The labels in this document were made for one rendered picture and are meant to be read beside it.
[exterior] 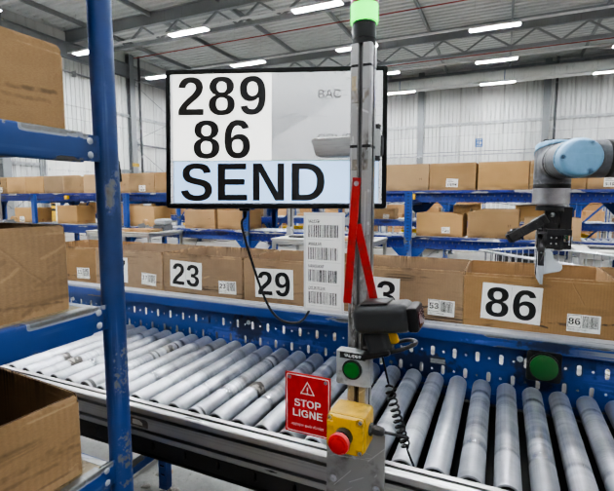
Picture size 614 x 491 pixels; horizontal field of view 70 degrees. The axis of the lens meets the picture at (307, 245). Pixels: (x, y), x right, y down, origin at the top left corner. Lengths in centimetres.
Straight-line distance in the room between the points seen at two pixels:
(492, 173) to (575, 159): 475
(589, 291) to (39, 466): 129
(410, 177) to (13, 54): 565
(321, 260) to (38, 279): 49
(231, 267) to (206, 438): 74
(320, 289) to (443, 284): 63
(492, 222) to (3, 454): 541
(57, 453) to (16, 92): 40
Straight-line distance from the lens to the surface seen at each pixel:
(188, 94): 103
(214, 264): 173
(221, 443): 112
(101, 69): 59
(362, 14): 88
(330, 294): 86
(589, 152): 120
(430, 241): 569
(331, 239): 84
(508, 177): 592
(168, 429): 121
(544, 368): 139
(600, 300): 143
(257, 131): 98
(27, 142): 52
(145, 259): 196
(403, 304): 77
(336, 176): 94
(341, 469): 99
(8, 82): 56
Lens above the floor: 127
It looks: 6 degrees down
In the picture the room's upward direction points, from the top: straight up
